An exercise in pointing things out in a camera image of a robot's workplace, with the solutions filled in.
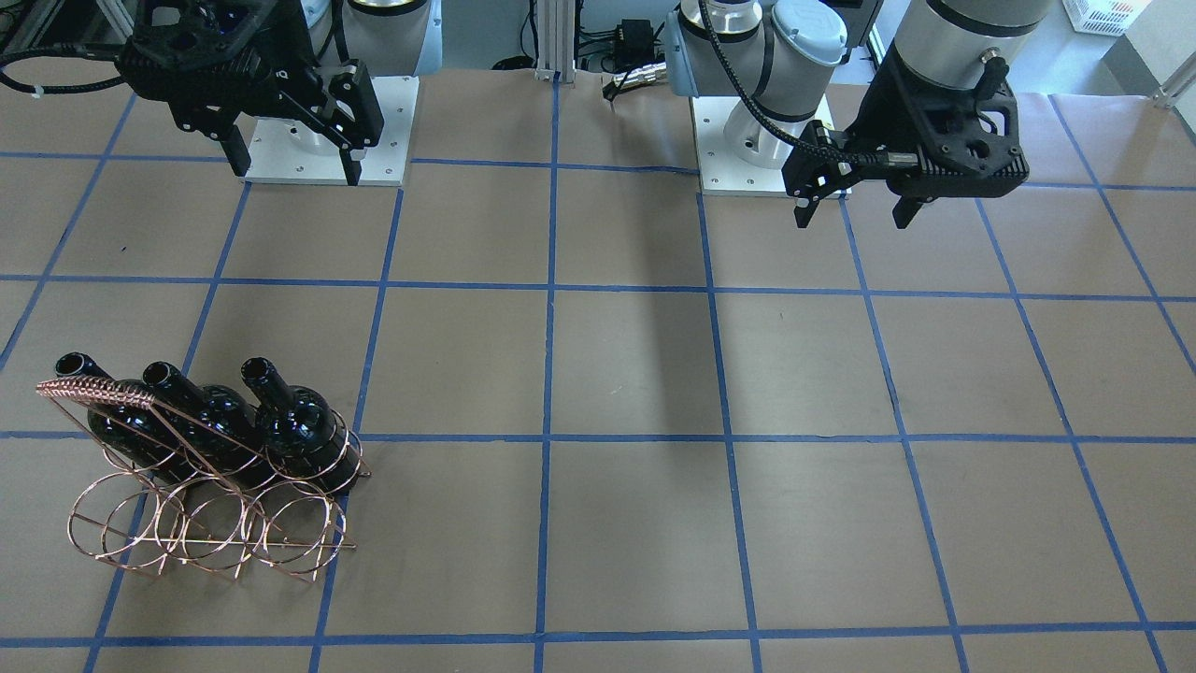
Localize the black corrugated cable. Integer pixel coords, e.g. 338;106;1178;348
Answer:
696;0;921;169
0;42;132;99

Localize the white plastic crate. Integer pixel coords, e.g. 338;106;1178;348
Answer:
1061;0;1151;37

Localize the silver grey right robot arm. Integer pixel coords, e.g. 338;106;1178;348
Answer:
116;1;443;186

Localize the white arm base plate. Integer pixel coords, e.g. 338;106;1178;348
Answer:
243;77;421;186
691;94;791;197

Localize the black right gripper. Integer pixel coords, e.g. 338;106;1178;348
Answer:
117;1;385;186

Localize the copper wire wine basket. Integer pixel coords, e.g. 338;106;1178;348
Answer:
67;435;358;583

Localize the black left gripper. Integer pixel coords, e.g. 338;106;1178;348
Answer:
782;48;1030;230

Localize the dark glass wine bottle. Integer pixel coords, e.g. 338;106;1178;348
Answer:
142;361;275;490
242;357;360;497
87;404;196;485

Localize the aluminium frame post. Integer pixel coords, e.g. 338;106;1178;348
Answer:
533;0;576;86

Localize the black power adapter box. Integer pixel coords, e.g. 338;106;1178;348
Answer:
614;19;655;50

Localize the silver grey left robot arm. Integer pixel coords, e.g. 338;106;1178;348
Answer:
663;1;1049;230

